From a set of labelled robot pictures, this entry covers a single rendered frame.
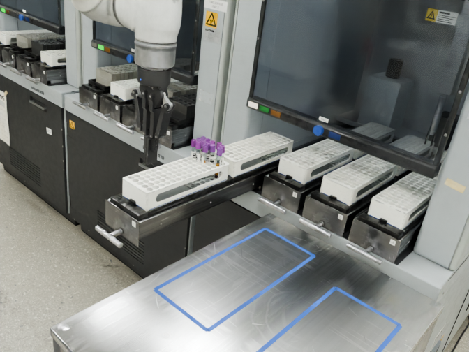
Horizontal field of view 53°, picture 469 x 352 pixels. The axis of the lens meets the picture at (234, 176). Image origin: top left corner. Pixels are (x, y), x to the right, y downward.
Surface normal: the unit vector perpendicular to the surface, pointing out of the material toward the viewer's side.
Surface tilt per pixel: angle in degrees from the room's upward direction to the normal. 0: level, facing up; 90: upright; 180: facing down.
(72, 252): 0
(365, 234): 90
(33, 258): 0
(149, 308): 0
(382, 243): 90
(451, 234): 90
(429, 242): 90
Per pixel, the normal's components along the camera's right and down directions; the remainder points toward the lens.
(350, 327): 0.12, -0.89
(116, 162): -0.66, 0.26
